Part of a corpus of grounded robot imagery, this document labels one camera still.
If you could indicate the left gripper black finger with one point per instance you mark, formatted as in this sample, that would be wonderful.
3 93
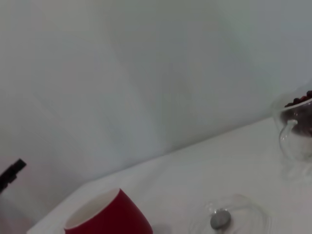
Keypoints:
12 171

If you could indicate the small clear glass saucer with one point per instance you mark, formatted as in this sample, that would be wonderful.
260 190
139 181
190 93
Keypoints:
253 217

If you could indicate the red ceramic mug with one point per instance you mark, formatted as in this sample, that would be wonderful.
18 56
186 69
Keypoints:
117 214

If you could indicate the pile of coffee beans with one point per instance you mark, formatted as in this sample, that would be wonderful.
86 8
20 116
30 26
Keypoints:
303 119

